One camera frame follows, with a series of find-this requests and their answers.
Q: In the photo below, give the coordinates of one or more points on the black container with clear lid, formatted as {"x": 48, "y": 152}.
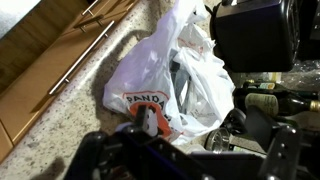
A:
{"x": 181, "y": 83}

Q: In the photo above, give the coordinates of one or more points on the wooden base cabinet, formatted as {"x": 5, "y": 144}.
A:
{"x": 33, "y": 100}

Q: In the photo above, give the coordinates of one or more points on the dark glass bottle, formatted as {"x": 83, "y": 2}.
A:
{"x": 235, "y": 121}

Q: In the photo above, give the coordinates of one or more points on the black toaster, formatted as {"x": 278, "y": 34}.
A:
{"x": 253, "y": 36}

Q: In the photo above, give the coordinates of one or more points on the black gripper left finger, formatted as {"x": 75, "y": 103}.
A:
{"x": 141, "y": 116}

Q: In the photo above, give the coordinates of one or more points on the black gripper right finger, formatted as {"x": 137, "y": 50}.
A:
{"x": 263, "y": 121}

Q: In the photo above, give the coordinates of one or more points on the white printed plastic bag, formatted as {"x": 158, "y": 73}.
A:
{"x": 143, "y": 66}

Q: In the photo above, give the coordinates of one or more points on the crinkled clear plastic wrap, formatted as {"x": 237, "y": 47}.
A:
{"x": 303, "y": 75}

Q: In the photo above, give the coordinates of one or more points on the black countertop appliance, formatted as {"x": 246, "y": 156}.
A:
{"x": 310, "y": 30}

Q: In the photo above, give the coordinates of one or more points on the glass jar with metal lid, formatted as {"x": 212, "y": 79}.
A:
{"x": 216, "y": 140}

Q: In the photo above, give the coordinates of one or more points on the wine bottle with cream label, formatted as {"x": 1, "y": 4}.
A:
{"x": 263, "y": 103}

